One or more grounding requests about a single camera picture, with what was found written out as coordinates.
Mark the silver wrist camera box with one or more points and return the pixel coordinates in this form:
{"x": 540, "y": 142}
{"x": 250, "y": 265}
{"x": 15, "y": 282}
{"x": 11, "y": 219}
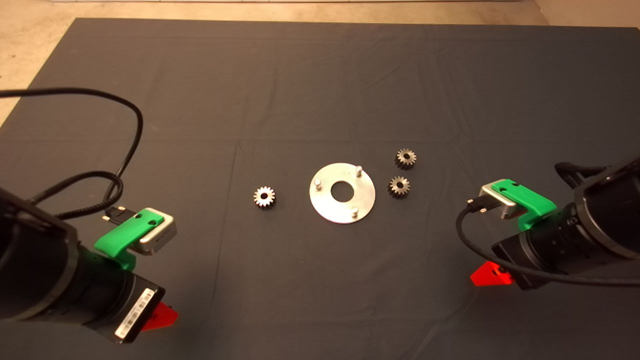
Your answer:
{"x": 505, "y": 210}
{"x": 162, "y": 237}

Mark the small steel planetary gear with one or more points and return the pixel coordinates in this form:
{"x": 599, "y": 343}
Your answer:
{"x": 258, "y": 200}
{"x": 393, "y": 190}
{"x": 400, "y": 163}

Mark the dark grey table cloth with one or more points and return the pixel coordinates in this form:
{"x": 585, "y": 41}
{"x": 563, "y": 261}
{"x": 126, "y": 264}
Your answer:
{"x": 300, "y": 100}

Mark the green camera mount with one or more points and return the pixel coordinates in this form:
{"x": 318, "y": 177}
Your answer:
{"x": 530, "y": 200}
{"x": 125, "y": 235}

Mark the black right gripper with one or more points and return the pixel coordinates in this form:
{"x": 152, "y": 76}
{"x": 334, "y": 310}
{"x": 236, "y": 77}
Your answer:
{"x": 530, "y": 255}

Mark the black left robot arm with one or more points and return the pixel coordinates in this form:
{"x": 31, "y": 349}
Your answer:
{"x": 35, "y": 260}

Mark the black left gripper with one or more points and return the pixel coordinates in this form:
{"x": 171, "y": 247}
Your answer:
{"x": 130, "y": 305}

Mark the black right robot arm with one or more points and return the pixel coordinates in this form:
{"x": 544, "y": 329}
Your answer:
{"x": 605, "y": 220}

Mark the round metal carrier plate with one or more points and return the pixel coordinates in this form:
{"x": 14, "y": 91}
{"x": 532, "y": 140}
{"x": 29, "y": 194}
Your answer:
{"x": 330, "y": 207}

